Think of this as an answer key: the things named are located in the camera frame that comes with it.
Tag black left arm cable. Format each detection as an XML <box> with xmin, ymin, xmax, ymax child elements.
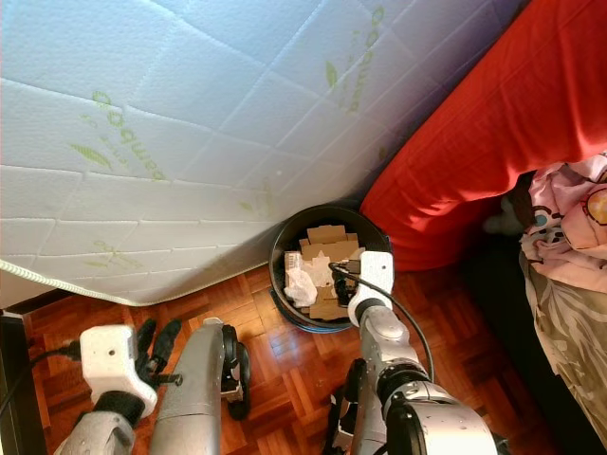
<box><xmin>0</xmin><ymin>343</ymin><xmax>84</xmax><ymax>418</ymax></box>

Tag dark cabinet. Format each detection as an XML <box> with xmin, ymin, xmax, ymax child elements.
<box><xmin>0</xmin><ymin>313</ymin><xmax>48</xmax><ymax>455</ymax></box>

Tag pink cartoon print blanket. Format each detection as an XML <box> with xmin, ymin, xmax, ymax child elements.
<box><xmin>520</xmin><ymin>156</ymin><xmax>607</xmax><ymax>295</ymax></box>

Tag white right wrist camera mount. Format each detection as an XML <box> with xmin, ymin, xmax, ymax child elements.
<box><xmin>359</xmin><ymin>251</ymin><xmax>395</xmax><ymax>302</ymax></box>

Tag white quilted mattress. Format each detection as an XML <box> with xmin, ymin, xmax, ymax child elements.
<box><xmin>0</xmin><ymin>0</ymin><xmax>532</xmax><ymax>306</ymax></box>

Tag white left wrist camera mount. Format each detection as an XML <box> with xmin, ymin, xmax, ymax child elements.
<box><xmin>79</xmin><ymin>325</ymin><xmax>158</xmax><ymax>418</ymax></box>

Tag white crumpled tissue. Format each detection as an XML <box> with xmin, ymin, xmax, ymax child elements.
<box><xmin>285</xmin><ymin>265</ymin><xmax>319</xmax><ymax>309</ymax></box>

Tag silver robot right leg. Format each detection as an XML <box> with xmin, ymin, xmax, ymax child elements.
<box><xmin>327</xmin><ymin>358</ymin><xmax>395</xmax><ymax>455</ymax></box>

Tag brown cardboard scraps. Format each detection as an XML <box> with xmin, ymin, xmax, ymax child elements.
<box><xmin>294</xmin><ymin>225</ymin><xmax>366</xmax><ymax>321</ymax></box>

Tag black round bin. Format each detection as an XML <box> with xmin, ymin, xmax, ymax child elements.
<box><xmin>267</xmin><ymin>206</ymin><xmax>390</xmax><ymax>335</ymax></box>

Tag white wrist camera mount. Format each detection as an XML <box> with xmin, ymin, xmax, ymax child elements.
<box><xmin>79</xmin><ymin>325</ymin><xmax>158</xmax><ymax>418</ymax></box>
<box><xmin>359</xmin><ymin>251</ymin><xmax>395</xmax><ymax>302</ymax></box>

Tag red pillow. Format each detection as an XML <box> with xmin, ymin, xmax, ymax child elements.
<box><xmin>360</xmin><ymin>0</ymin><xmax>607</xmax><ymax>271</ymax></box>

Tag bed with beige floral sheet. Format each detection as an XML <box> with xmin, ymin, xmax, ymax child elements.
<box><xmin>522</xmin><ymin>251</ymin><xmax>607</xmax><ymax>446</ymax></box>

